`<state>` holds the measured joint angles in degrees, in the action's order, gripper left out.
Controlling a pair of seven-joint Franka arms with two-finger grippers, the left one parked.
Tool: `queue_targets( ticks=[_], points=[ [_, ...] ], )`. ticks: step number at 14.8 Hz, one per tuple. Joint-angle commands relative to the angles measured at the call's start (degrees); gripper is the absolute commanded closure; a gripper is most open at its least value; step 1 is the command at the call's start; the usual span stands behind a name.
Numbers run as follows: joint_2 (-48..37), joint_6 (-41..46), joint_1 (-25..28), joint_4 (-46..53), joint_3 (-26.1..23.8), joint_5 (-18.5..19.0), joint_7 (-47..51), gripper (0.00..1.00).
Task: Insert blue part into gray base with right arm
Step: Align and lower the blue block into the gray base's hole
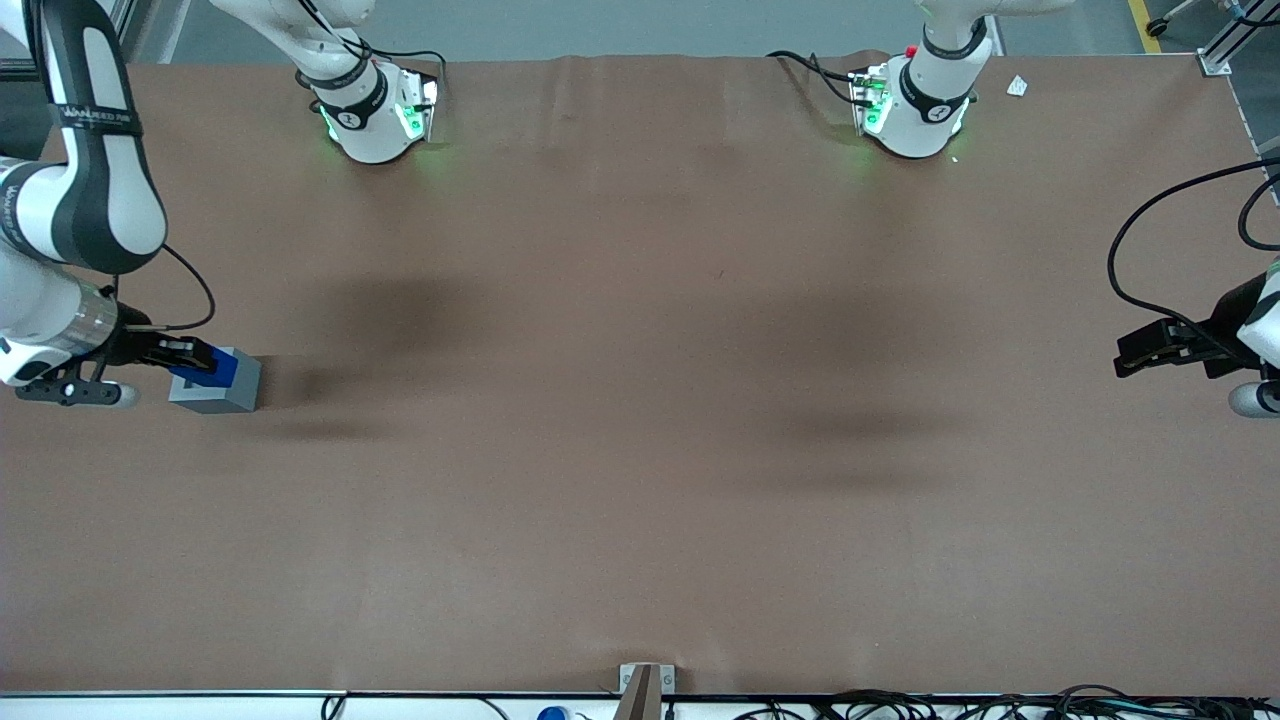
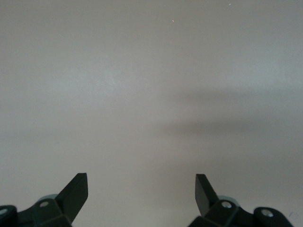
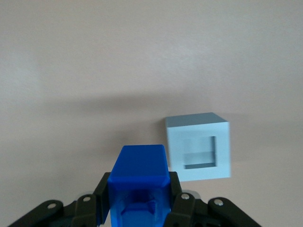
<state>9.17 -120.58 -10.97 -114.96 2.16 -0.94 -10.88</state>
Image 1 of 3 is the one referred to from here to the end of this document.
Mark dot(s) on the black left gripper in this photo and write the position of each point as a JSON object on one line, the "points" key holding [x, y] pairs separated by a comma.
{"points": [[1226, 322]]}

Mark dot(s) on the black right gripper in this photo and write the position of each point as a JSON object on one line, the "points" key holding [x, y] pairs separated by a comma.
{"points": [[133, 345]]}

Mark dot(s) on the blue plastic part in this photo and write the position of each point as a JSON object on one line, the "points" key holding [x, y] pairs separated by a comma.
{"points": [[224, 372]]}

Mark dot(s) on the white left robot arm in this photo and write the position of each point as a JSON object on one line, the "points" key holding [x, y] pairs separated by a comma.
{"points": [[920, 120]]}

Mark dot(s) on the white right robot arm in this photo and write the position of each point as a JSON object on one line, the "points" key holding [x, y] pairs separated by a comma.
{"points": [[100, 200]]}

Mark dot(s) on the gray square base block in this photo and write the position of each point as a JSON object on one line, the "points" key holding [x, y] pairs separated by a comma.
{"points": [[232, 395]]}

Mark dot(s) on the white paper scrap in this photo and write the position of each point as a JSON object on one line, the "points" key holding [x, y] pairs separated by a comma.
{"points": [[1017, 86]]}

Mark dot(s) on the black caster wheel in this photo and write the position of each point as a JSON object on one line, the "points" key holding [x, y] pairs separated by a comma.
{"points": [[1157, 27]]}

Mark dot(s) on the brown table cover sheet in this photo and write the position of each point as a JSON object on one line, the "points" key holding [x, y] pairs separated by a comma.
{"points": [[640, 420]]}

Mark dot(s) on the small blue round object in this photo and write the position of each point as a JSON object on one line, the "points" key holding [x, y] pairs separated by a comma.
{"points": [[552, 714]]}

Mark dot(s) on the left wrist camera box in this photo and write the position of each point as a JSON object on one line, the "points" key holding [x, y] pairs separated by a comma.
{"points": [[1250, 400]]}

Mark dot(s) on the aluminium frame profile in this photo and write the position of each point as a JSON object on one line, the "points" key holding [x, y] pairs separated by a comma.
{"points": [[1215, 62], [125, 15]]}

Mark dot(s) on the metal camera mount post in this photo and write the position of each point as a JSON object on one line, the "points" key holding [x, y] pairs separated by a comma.
{"points": [[645, 690]]}

